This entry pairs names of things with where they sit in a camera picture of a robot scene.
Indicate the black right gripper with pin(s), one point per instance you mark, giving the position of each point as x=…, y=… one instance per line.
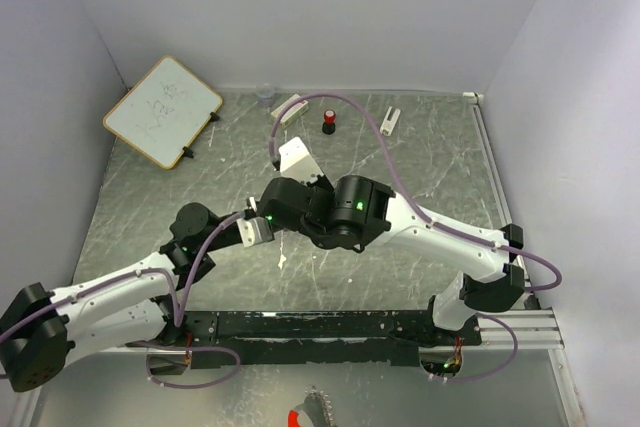
x=322, y=183

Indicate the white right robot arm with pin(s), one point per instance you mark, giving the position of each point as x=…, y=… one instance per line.
x=360, y=213

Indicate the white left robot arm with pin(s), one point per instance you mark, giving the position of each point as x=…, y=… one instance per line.
x=43, y=331

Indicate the white and green small box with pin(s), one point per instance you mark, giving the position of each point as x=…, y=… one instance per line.
x=297, y=110

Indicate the clear plastic cup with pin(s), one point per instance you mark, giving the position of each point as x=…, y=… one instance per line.
x=265, y=95

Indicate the white clip device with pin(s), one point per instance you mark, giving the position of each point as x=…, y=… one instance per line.
x=390, y=121

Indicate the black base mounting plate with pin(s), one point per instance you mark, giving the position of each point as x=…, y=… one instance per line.
x=395, y=337

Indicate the red and white tool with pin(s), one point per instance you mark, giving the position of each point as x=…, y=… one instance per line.
x=306, y=414

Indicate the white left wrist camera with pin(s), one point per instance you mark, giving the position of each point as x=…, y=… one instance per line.
x=253, y=230

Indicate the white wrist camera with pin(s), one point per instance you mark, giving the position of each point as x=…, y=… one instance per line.
x=297, y=163
x=253, y=230

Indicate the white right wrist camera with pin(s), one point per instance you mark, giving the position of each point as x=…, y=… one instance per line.
x=297, y=163

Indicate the small whiteboard with wooden frame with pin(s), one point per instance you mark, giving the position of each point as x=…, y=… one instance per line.
x=164, y=112

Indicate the white corner bracket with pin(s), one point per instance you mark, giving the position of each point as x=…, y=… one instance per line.
x=478, y=98

